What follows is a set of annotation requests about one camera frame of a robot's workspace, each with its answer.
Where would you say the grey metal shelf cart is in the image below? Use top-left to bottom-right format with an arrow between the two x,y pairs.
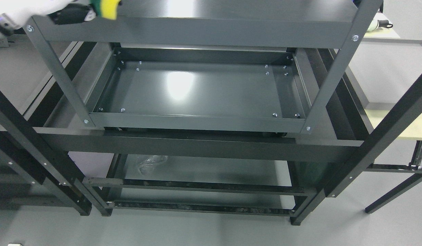
24,0 -> 382,134

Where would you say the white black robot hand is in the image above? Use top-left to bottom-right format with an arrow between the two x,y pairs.
0,0 -> 96,29

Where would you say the green yellow sponge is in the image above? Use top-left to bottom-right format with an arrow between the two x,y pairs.
90,0 -> 122,20

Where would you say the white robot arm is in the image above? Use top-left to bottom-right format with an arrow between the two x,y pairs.
0,13 -> 17,45

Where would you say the beige table with black legs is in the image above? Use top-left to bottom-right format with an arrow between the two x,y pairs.
334,12 -> 422,214

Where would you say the clear plastic bag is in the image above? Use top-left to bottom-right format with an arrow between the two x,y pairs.
135,155 -> 169,175

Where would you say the black metal shelf rack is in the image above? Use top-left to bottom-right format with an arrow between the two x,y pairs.
0,41 -> 422,226

